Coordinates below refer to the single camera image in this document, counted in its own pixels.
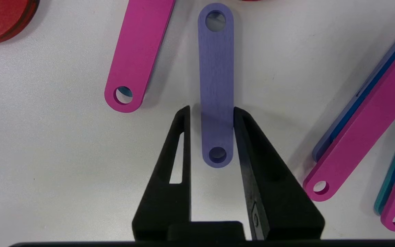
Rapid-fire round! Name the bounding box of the short purple strip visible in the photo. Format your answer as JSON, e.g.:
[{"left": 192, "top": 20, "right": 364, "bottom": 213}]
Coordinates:
[{"left": 197, "top": 3, "right": 235, "bottom": 168}]

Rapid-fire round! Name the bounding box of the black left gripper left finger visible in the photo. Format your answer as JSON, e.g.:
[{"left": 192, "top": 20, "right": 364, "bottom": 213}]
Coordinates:
[{"left": 132, "top": 105, "right": 192, "bottom": 241}]

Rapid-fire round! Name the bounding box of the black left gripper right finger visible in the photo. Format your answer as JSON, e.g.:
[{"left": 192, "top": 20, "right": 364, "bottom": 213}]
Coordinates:
[{"left": 233, "top": 106, "right": 325, "bottom": 240}]

